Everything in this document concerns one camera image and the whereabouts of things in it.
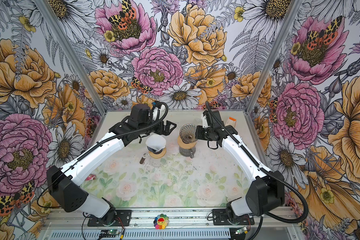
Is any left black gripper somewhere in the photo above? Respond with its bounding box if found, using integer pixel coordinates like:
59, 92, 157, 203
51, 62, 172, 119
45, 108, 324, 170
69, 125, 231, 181
138, 118, 177, 136

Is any white paper coffee filter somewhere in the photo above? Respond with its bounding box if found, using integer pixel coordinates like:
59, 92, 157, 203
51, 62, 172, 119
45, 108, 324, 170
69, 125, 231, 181
146, 135, 167, 150

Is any grey glass dripper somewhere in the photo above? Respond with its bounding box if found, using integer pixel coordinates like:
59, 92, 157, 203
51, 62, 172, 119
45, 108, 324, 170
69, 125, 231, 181
180, 124, 197, 144

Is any grey ribbed glass pitcher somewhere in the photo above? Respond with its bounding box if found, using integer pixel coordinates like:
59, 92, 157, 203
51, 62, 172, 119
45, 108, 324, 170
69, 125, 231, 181
179, 147, 196, 159

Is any wooden dripper ring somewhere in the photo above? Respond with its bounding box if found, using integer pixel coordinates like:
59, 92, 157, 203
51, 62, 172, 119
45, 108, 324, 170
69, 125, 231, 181
148, 148, 167, 160
176, 136, 198, 150

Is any clear glass carafe wooden handle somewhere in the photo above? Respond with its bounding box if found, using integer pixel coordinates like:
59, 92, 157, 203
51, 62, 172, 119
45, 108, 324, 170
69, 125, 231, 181
139, 153, 166, 168

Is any blue glass dripper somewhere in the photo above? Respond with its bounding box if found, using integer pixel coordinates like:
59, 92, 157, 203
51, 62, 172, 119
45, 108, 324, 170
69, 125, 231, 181
147, 146, 166, 155

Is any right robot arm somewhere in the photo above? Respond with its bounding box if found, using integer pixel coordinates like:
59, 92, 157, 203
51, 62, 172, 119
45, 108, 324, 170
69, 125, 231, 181
196, 110, 285, 224

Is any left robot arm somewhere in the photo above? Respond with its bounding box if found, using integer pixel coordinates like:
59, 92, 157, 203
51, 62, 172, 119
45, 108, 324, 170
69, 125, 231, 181
47, 101, 176, 226

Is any orange white coffee bag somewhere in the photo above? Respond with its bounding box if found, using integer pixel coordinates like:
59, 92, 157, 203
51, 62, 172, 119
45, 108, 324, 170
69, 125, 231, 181
225, 117, 237, 128

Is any small pink toy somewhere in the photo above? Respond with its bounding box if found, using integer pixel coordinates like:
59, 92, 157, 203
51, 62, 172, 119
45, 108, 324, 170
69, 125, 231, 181
85, 174, 97, 181

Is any colourful flower toy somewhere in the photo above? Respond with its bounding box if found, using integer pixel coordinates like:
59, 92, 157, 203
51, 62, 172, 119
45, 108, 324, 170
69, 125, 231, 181
154, 214, 170, 230

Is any green circuit board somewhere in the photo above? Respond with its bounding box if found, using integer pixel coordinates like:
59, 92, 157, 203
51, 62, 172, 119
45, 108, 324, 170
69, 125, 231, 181
99, 229, 124, 238

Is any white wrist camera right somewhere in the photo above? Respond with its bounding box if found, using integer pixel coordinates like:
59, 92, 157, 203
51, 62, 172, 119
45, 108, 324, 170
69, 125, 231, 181
201, 111, 210, 128

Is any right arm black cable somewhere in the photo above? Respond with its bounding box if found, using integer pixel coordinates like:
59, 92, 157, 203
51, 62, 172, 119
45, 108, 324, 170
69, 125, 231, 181
205, 101, 309, 240

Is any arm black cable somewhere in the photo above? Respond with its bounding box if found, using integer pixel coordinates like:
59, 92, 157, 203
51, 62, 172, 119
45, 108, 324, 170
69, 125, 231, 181
205, 101, 309, 240
37, 101, 169, 209

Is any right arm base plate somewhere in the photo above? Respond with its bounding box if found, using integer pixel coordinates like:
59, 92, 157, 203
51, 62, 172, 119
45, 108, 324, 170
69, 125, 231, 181
212, 208, 255, 226

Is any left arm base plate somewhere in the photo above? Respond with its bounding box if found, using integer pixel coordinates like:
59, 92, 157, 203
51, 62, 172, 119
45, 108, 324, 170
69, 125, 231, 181
87, 210, 132, 227

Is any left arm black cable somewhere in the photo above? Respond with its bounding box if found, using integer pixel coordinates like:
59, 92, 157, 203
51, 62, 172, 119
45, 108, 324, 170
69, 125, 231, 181
37, 101, 169, 209

